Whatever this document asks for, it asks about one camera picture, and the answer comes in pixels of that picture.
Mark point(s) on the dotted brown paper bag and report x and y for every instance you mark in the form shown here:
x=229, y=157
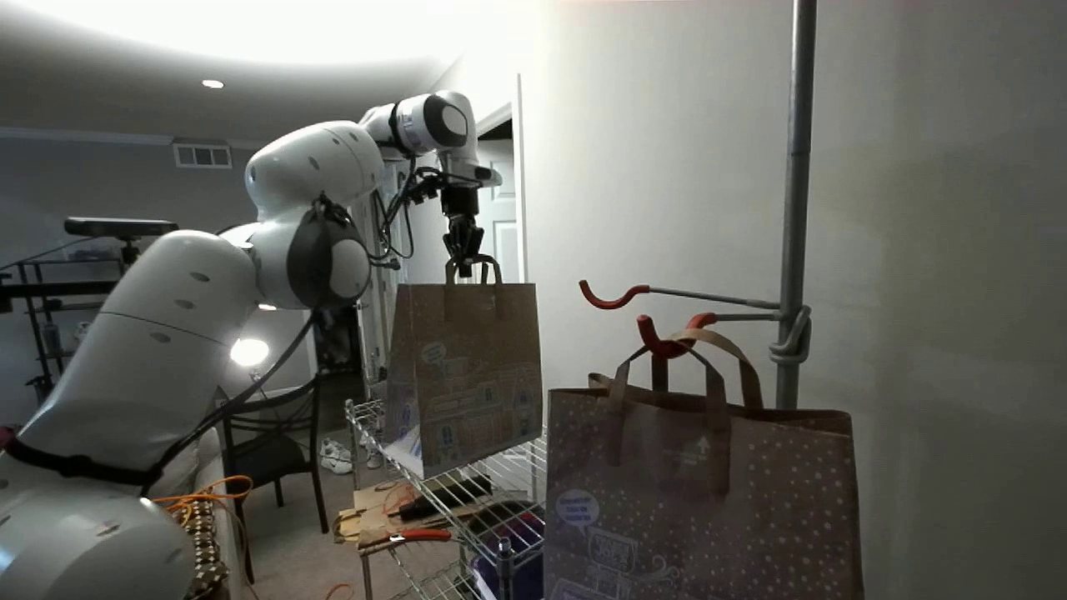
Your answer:
x=709, y=493

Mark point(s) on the grey metal pole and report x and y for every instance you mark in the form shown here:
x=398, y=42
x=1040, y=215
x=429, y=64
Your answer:
x=795, y=317

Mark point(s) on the orange handled tool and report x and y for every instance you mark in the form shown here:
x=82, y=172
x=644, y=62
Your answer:
x=403, y=535

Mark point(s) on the blue plastic bin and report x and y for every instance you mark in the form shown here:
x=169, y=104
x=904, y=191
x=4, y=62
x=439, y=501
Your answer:
x=511, y=567

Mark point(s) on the orange tipped hanger hook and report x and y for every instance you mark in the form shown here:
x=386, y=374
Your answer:
x=685, y=341

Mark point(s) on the round floor lamp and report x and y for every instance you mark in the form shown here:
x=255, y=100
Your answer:
x=248, y=353

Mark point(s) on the black chair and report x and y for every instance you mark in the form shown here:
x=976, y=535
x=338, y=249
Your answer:
x=273, y=439

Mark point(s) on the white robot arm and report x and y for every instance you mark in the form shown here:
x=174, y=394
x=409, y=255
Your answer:
x=73, y=482

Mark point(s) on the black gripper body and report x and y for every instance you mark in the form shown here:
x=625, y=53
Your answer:
x=458, y=201

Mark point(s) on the cardboard pieces on floor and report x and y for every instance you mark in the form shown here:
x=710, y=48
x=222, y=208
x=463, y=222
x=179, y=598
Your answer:
x=375, y=513

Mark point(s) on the white wire shelf rack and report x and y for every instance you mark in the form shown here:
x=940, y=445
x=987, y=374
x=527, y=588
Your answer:
x=477, y=501

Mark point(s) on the black metal shelf unit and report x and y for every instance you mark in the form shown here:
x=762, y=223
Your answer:
x=66, y=285

